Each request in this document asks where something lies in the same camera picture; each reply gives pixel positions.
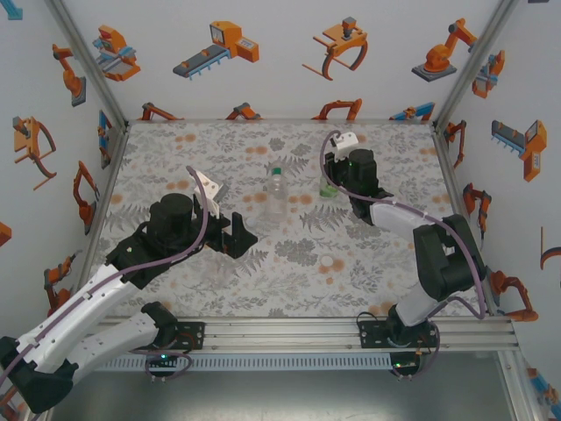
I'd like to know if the aluminium frame post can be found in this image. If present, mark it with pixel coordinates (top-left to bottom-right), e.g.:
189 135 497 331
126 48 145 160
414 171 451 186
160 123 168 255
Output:
431 0 522 132
43 0 131 132

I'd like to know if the thin aluminium table rail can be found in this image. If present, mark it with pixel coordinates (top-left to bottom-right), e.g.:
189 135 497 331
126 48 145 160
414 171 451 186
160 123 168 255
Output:
125 116 436 125

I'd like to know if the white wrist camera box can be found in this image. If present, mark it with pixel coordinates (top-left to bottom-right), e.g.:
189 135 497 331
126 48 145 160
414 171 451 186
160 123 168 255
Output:
330 130 360 158
191 169 230 218

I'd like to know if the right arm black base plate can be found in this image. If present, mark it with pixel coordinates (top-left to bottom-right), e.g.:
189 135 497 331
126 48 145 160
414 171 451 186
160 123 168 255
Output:
358 318 440 351

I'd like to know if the aluminium frame rail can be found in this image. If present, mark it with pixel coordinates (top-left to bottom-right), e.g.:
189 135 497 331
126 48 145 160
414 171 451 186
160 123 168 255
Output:
41 316 522 354

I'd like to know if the slotted grey cable duct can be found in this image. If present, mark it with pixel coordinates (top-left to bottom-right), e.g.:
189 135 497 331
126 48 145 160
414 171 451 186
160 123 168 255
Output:
58 353 394 373

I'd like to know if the green-labelled clear bottle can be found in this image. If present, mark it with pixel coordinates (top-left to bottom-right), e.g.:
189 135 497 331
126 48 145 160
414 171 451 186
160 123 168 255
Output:
318 172 340 200

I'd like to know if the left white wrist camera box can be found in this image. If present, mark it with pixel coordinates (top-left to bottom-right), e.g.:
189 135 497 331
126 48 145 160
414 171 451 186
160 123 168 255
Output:
191 169 230 218

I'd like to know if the clear bottle with green ring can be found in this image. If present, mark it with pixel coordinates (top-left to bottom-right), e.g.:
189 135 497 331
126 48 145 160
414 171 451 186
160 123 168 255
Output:
261 165 289 223

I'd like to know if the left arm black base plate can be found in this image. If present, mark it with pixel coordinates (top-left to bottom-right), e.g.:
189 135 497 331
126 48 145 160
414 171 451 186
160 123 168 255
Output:
124 321 207 352

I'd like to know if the aluminium table side rail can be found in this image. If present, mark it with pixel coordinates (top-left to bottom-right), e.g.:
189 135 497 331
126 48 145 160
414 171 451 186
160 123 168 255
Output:
431 121 501 318
46 122 131 319

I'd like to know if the floral patterned tablecloth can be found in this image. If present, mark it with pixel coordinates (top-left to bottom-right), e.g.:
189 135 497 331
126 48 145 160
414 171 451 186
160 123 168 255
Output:
89 121 483 318

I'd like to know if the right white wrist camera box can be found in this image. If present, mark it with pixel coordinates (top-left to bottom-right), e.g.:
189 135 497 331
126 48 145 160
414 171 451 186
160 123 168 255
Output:
330 130 360 158

